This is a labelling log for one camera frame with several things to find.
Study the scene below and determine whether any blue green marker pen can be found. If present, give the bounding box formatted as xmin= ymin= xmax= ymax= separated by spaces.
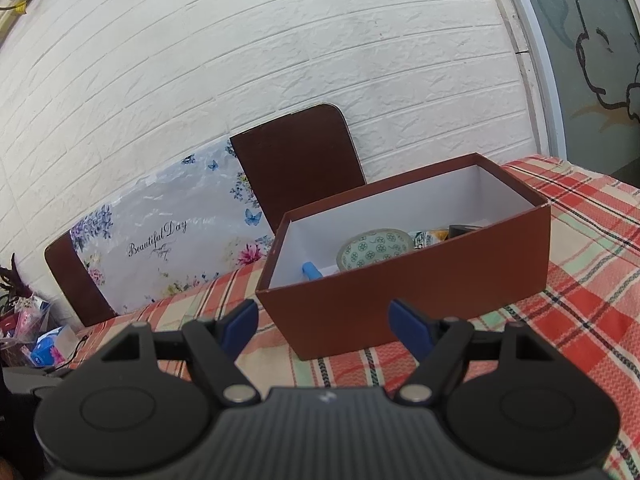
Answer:
xmin=302 ymin=261 xmax=323 ymax=281

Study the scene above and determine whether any green yellow snack packet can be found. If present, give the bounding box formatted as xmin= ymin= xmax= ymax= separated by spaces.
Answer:
xmin=409 ymin=229 xmax=449 ymax=249

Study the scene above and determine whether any floral white plastic sheet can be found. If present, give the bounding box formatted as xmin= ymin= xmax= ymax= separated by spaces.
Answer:
xmin=70 ymin=139 xmax=273 ymax=315

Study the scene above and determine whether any cartoon painted glass door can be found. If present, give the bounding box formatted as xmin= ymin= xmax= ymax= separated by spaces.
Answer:
xmin=512 ymin=0 xmax=639 ymax=185

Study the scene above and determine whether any blue tissue pack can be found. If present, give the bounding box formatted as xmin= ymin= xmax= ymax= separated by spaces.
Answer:
xmin=29 ymin=327 xmax=79 ymax=367

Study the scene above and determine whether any pink packaged items pile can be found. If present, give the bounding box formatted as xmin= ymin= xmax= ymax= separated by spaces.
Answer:
xmin=1 ymin=295 xmax=51 ymax=365

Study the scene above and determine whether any red-brown open cardboard box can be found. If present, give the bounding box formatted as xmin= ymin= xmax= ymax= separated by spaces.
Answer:
xmin=256 ymin=154 xmax=551 ymax=360

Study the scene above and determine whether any black cable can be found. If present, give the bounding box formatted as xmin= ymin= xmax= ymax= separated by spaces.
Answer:
xmin=62 ymin=334 xmax=91 ymax=369

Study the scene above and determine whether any red plaid bed cover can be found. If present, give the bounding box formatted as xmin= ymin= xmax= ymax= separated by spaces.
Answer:
xmin=67 ymin=153 xmax=640 ymax=480

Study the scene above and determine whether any clear patterned tape roll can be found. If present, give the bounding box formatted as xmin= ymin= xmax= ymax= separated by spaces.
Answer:
xmin=336 ymin=229 xmax=413 ymax=272

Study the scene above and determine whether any black tape roll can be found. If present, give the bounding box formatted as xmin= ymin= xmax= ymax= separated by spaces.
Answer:
xmin=447 ymin=224 xmax=480 ymax=240

